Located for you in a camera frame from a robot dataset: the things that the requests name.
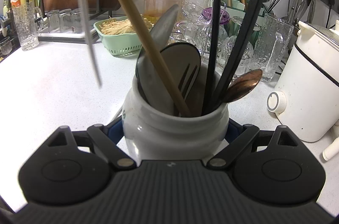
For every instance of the wooden chopstick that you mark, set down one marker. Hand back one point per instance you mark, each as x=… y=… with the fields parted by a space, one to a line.
x=136 y=20

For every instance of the pale dried noodles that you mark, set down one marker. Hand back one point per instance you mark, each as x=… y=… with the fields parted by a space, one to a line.
x=116 y=28

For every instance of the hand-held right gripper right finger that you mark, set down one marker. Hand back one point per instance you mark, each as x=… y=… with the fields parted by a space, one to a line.
x=233 y=130

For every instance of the wall power socket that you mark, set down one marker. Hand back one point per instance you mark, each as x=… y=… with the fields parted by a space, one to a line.
x=333 y=0

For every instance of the small cut glass cup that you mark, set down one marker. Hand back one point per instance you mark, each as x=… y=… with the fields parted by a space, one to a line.
x=5 y=45

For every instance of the green utensil holder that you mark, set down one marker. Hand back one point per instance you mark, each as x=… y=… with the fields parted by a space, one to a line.
x=234 y=6

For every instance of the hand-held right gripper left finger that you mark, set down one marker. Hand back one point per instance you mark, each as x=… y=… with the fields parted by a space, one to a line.
x=116 y=131

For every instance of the white ceramic spoon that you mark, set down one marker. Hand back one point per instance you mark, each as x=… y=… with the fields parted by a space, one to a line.
x=180 y=57
x=159 y=36

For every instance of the white ceramic jar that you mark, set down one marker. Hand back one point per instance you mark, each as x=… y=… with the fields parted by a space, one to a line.
x=172 y=139

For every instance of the green plastic basket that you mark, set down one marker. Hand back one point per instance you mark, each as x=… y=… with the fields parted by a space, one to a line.
x=119 y=46

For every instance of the small clear drinking glass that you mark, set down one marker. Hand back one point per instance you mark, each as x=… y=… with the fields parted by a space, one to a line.
x=53 y=21
x=66 y=20
x=76 y=20

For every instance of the white chopstick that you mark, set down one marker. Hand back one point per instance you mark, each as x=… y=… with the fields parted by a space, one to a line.
x=83 y=1

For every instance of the white electric pot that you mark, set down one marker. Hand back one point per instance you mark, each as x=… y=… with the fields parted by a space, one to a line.
x=309 y=86

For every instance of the plastic jar red lid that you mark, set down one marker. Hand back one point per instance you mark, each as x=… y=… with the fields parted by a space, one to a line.
x=159 y=1

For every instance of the tall textured glass mug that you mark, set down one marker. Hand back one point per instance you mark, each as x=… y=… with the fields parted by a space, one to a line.
x=25 y=28
x=272 y=49

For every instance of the black chopstick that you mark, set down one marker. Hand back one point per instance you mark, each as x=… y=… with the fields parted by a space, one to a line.
x=253 y=14
x=215 y=14

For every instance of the white plastic tray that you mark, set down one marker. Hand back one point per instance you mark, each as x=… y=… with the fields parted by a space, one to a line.
x=66 y=37

